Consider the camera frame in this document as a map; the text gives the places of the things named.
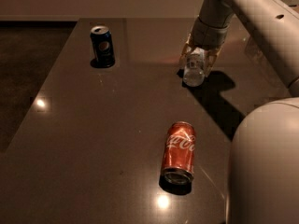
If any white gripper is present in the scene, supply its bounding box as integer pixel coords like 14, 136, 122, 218
178, 17, 230, 77

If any clear plastic water bottle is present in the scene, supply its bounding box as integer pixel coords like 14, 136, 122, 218
183, 48, 205, 87

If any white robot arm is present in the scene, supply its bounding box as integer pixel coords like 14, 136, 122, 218
183, 0, 299, 224

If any blue pepsi can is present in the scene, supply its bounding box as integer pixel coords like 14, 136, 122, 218
90, 25, 115, 67

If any red coke can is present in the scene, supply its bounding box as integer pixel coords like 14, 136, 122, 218
161, 121, 196, 185

